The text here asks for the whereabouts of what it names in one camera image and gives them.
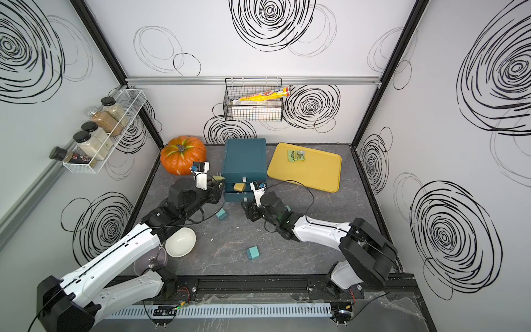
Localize teal plug cube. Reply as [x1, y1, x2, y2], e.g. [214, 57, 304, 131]
[216, 208, 228, 221]
[246, 246, 260, 260]

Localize teal drawer cabinet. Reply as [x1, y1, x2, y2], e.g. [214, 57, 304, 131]
[221, 138, 268, 203]

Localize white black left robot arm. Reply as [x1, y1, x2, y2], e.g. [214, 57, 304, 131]
[34, 173, 225, 331]

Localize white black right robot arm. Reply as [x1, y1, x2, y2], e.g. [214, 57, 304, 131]
[241, 192, 398, 290]

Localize orange decorative pumpkin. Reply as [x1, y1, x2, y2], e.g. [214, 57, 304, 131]
[160, 136, 207, 176]

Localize white plate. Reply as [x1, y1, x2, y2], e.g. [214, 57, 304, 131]
[165, 228, 196, 258]

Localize green sticker label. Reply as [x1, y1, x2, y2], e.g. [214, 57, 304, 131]
[287, 150, 306, 163]

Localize yellow cutting board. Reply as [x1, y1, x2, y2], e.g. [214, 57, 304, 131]
[267, 143, 342, 193]

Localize purple bowl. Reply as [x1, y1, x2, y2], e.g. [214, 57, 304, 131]
[134, 248, 168, 276]

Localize yellow snack package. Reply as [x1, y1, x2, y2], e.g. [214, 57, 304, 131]
[237, 87, 290, 102]

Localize spice jar brown contents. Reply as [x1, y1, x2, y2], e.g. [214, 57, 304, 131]
[86, 107, 123, 137]

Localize clear acrylic spice shelf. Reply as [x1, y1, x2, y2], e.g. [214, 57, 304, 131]
[59, 89, 150, 180]

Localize spice jar cream contents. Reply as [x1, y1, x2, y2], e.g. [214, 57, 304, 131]
[73, 130, 109, 160]

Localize spice jar tan contents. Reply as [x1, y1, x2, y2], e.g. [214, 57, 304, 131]
[101, 96, 129, 127]

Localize spice jar white contents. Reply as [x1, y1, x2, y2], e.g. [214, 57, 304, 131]
[81, 121, 113, 151]

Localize small dark pepper bottle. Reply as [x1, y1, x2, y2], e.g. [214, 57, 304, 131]
[49, 147, 96, 167]

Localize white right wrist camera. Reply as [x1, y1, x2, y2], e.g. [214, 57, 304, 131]
[250, 181, 267, 207]

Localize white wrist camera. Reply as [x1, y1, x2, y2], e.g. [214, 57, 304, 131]
[250, 181, 267, 207]
[191, 162, 210, 191]

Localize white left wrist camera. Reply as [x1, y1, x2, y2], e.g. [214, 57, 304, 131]
[191, 162, 210, 191]

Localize black wire wall basket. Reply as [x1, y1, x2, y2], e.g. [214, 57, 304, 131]
[223, 77, 284, 123]

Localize grey slotted cable duct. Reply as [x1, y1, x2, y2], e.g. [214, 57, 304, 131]
[109, 303, 332, 320]

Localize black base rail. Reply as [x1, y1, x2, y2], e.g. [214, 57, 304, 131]
[107, 273, 418, 302]

